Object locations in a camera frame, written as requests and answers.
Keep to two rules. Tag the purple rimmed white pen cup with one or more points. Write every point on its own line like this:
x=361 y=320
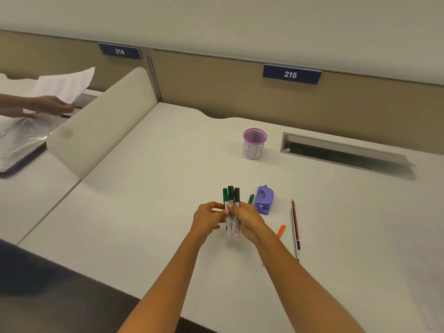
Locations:
x=255 y=144

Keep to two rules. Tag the red and black pencil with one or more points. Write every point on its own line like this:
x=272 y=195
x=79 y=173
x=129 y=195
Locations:
x=295 y=221

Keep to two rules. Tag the black cap whiteboard marker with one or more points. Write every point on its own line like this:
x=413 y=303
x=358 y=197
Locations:
x=231 y=195
x=237 y=197

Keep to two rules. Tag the grey pencil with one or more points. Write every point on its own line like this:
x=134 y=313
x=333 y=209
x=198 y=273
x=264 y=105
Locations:
x=295 y=239

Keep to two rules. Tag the clear plastic sleeve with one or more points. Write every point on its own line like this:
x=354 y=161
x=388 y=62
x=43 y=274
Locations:
x=24 y=138

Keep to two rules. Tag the person's right forearm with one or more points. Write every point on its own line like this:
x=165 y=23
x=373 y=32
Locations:
x=305 y=291

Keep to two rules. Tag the person's right thumb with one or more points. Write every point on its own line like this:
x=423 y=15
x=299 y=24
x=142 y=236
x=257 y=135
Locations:
x=233 y=213

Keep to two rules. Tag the purple hole punch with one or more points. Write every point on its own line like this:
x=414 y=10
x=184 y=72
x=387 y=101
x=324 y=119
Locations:
x=264 y=200

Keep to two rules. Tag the cream desk divider panel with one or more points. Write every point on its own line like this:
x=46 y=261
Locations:
x=100 y=123

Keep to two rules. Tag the beige partition wall panel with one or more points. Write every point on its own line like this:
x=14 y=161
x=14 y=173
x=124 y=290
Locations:
x=312 y=100

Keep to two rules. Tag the person's left thumb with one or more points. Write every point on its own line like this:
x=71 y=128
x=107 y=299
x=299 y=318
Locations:
x=215 y=205

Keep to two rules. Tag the another person's forearm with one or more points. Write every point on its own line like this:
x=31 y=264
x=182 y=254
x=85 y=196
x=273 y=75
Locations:
x=14 y=100

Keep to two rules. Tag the person's right hand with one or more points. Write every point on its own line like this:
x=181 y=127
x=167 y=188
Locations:
x=250 y=221

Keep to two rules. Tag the blue desk number sign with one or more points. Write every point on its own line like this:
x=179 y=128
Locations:
x=291 y=74
x=120 y=51

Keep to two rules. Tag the grey partition post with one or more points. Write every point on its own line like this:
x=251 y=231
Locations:
x=154 y=76

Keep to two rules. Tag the orange marker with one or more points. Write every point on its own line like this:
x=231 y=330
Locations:
x=281 y=231

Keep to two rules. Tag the white printed paper sheet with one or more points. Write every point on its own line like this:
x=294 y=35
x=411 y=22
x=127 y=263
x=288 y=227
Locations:
x=67 y=83

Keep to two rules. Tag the person's left hand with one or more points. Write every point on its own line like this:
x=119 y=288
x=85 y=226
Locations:
x=205 y=220

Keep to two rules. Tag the person's left forearm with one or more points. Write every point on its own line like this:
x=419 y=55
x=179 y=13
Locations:
x=163 y=287

